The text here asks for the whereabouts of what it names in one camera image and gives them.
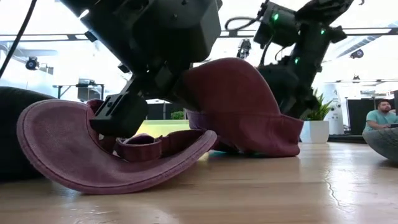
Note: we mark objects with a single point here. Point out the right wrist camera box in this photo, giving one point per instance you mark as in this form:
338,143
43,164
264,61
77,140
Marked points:
276,26

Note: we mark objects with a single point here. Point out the maroon cotton baseball cap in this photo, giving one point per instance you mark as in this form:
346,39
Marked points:
56,140
236,102

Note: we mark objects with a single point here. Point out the black partition panel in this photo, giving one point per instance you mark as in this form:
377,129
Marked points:
357,115
158,112

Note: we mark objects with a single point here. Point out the grey cotton baseball cap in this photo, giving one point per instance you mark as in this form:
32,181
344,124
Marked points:
384,143
9,124

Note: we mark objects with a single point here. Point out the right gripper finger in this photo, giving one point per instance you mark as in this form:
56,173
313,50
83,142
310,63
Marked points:
303,112
288,110

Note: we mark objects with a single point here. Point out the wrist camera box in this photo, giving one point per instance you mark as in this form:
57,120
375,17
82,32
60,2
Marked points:
276,26
180,31

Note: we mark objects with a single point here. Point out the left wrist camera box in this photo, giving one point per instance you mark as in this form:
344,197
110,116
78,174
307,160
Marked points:
180,31

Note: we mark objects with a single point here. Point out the black ceiling mounted camera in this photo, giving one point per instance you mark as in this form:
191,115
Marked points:
31,63
357,53

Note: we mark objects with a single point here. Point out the black overhead camera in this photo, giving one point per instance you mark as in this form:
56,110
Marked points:
244,48

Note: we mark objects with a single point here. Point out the black overhead frame bar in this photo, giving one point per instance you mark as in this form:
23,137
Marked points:
71,36

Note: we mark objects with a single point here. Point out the white column device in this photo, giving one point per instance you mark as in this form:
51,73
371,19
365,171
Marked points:
334,118

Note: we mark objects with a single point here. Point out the black frame background table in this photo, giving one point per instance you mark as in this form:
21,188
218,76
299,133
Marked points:
90,85

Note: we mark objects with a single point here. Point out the person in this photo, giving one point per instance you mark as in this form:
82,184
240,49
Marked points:
381,119

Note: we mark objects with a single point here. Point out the small round green shrub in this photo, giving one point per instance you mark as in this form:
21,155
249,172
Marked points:
178,115

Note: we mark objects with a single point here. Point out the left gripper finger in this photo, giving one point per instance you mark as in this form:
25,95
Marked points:
180,88
121,116

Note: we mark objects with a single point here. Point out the green plant in white pot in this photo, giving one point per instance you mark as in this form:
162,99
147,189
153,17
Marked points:
315,130

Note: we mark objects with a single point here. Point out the translucent yellow plastic bin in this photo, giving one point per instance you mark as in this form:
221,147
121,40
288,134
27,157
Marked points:
161,127

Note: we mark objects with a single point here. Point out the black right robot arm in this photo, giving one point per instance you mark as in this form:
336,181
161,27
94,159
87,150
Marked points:
326,9

